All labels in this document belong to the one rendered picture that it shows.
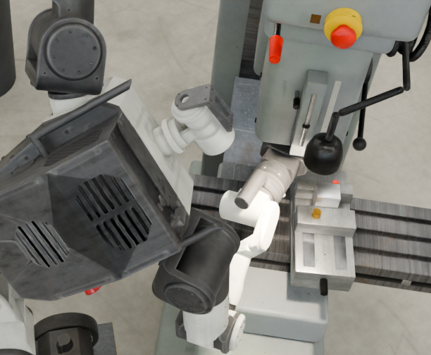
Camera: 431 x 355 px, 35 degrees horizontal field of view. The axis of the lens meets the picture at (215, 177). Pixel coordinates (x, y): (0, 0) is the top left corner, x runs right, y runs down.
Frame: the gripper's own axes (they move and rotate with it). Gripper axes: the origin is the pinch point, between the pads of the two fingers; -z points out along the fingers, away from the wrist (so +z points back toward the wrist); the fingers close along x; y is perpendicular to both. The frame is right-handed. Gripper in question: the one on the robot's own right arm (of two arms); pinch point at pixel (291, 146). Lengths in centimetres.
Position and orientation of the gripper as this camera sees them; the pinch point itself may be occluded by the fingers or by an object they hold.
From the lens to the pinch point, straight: 166.5
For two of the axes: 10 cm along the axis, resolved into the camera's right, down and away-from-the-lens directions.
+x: -8.8, -4.1, 2.4
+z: -4.6, 6.4, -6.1
